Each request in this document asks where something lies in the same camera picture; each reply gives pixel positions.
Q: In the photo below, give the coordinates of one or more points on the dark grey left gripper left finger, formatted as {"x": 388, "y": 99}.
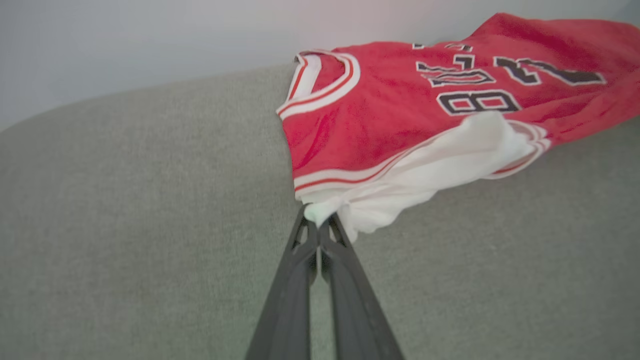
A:
{"x": 290, "y": 305}

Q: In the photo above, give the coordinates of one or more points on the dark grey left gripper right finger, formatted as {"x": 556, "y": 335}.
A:
{"x": 355, "y": 315}

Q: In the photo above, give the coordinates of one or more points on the red white basketball jersey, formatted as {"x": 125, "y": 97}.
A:
{"x": 380, "y": 115}

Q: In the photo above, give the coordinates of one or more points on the grey fabric sofa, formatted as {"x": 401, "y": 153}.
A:
{"x": 130, "y": 215}

